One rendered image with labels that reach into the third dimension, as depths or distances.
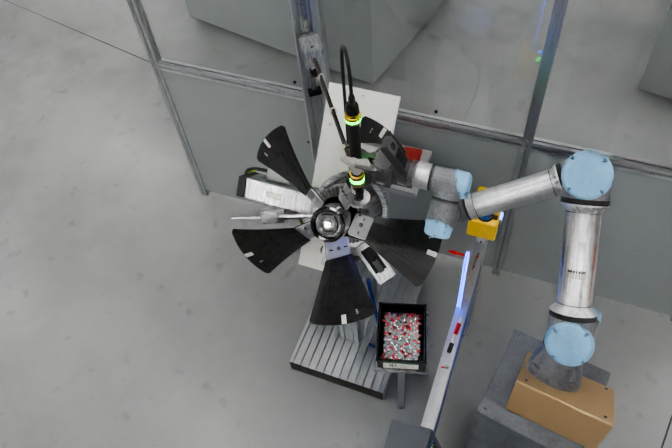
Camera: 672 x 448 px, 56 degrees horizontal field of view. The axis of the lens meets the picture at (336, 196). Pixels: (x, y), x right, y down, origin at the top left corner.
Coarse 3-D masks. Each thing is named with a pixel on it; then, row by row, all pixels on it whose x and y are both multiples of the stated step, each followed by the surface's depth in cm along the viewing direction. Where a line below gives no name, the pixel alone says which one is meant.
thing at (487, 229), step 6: (480, 186) 227; (492, 216) 218; (498, 216) 218; (468, 222) 220; (474, 222) 218; (480, 222) 218; (486, 222) 217; (492, 222) 217; (498, 222) 217; (468, 228) 222; (474, 228) 221; (480, 228) 220; (486, 228) 219; (492, 228) 217; (468, 234) 225; (474, 234) 224; (480, 234) 222; (486, 234) 221; (492, 234) 220; (492, 240) 223
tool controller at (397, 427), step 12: (396, 420) 163; (396, 432) 160; (408, 432) 159; (420, 432) 158; (432, 432) 158; (384, 444) 159; (396, 444) 158; (408, 444) 157; (420, 444) 156; (432, 444) 158
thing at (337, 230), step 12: (324, 204) 213; (336, 204) 206; (312, 216) 204; (324, 216) 203; (336, 216) 202; (348, 216) 205; (312, 228) 204; (324, 228) 204; (336, 228) 202; (348, 228) 205; (324, 240) 204; (336, 240) 203
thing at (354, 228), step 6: (360, 216) 208; (366, 216) 208; (354, 222) 207; (360, 222) 207; (366, 222) 207; (372, 222) 207; (354, 228) 205; (360, 228) 205; (366, 228) 206; (354, 234) 204; (360, 234) 204; (366, 234) 204
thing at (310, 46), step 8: (312, 32) 225; (304, 40) 224; (312, 40) 224; (304, 48) 221; (312, 48) 221; (320, 48) 221; (304, 56) 221; (312, 56) 221; (320, 56) 222; (304, 64) 226; (312, 64) 224; (320, 64) 225
